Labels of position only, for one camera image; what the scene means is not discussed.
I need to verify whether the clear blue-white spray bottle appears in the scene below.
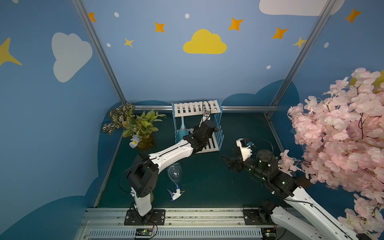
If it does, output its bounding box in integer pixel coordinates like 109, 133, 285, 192
167, 163, 185, 202

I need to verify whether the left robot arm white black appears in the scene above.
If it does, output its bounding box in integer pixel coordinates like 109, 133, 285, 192
118, 120, 219, 217

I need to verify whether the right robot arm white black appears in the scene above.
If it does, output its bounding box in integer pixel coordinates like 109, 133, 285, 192
222, 148, 369, 240

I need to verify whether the blue and white slatted shelf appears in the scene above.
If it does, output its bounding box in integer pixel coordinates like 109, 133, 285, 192
172, 100, 224, 153

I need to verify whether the green leafy potted plant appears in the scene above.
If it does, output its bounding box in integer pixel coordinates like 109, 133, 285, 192
102, 103, 167, 151

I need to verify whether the small green circuit board right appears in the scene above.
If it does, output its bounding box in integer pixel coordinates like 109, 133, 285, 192
261, 228, 277, 240

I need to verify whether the small green circuit board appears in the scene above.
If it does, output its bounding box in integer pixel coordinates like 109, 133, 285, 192
261, 228, 277, 240
135, 229, 154, 238

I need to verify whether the pink cherry blossom tree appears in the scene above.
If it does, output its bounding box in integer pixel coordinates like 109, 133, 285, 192
279, 68, 384, 240

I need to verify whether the small green circuit board left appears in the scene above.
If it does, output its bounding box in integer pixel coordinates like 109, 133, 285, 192
135, 229, 154, 238

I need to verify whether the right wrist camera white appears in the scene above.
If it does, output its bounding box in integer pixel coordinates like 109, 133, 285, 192
236, 138, 253, 162

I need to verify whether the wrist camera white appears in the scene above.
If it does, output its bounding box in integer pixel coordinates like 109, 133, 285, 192
202, 110, 211, 122
236, 138, 253, 162

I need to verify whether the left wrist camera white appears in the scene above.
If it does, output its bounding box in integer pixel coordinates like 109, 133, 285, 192
202, 110, 211, 122

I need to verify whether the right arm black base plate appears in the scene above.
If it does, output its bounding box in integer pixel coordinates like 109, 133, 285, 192
242, 203, 279, 226

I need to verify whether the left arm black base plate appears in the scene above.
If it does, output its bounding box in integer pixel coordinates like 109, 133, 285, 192
124, 209, 166, 226

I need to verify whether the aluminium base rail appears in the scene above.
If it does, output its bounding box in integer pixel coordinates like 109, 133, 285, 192
73, 207, 334, 240

